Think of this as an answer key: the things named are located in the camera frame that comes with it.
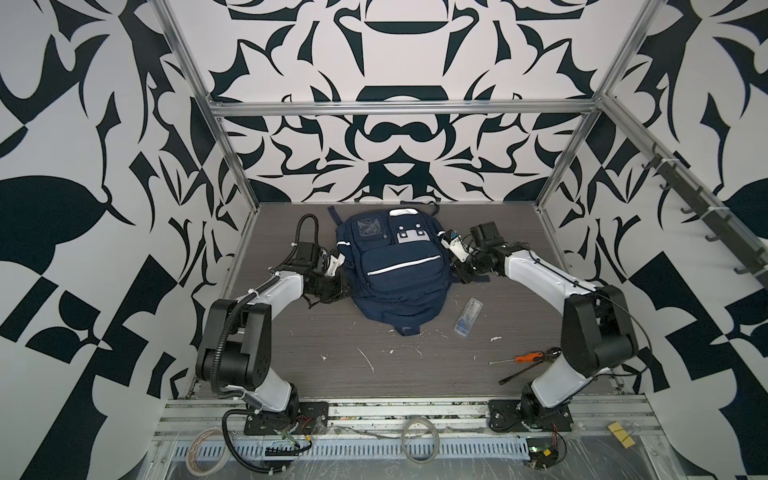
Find navy blue student backpack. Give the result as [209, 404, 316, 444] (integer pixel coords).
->
[328, 202, 462, 337]

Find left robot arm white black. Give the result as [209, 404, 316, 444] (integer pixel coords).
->
[195, 242, 348, 413]

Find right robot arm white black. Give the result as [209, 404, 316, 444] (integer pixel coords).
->
[443, 222, 639, 425]

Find clear plastic pencil case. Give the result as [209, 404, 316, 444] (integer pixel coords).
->
[454, 297, 484, 337]

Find roll of clear tape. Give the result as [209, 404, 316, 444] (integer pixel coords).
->
[185, 426, 232, 478]

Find yellow sticky note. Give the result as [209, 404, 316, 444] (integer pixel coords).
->
[607, 422, 636, 449]

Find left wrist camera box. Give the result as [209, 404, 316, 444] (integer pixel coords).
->
[324, 253, 345, 277]

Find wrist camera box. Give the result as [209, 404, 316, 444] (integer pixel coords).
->
[441, 230, 470, 263]
[324, 253, 345, 277]

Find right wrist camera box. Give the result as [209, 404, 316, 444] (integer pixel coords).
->
[441, 230, 470, 263]

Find orange handled screwdriver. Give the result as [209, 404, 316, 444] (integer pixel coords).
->
[488, 351, 545, 365]

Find black handled screwdriver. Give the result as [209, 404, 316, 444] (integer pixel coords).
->
[498, 347, 562, 385]

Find black corrugated cable conduit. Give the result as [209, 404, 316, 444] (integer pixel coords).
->
[209, 275, 283, 400]

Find black wall hook rail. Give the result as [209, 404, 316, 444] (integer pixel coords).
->
[640, 143, 767, 289]

